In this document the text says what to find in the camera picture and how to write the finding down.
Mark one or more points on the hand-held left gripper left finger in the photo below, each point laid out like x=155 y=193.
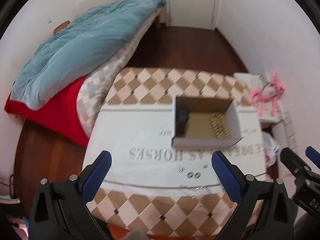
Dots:
x=98 y=172

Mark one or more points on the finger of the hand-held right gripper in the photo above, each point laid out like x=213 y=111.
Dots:
x=295 y=163
x=314 y=155

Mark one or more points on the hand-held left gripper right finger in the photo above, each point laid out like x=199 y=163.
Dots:
x=223 y=173

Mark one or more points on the white cardboard box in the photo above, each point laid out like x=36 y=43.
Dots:
x=200 y=125

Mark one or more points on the black jewelry pouch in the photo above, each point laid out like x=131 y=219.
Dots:
x=182 y=121

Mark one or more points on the white plastic bag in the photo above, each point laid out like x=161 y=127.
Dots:
x=271 y=150

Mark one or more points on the small silver earrings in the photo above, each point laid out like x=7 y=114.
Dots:
x=180 y=169

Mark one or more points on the white printed cloth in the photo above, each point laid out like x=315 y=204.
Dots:
x=140 y=140

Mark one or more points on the grey fuzzy cloth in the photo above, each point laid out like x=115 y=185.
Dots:
x=135 y=235

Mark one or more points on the red blanket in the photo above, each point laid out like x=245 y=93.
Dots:
x=57 y=112

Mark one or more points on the pink plush toy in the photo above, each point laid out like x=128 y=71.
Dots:
x=267 y=93

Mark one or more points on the checkered bed sheet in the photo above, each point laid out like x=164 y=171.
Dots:
x=100 y=87

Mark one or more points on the white shelf unit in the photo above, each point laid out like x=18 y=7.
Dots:
x=250 y=80

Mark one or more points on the checkered tablecloth table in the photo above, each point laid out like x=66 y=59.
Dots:
x=155 y=85

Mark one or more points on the light blue duvet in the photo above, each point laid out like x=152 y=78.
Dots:
x=82 y=45

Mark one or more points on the white door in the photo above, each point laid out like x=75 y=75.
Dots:
x=192 y=2

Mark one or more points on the brown wooden bed post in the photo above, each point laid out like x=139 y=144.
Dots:
x=61 y=27

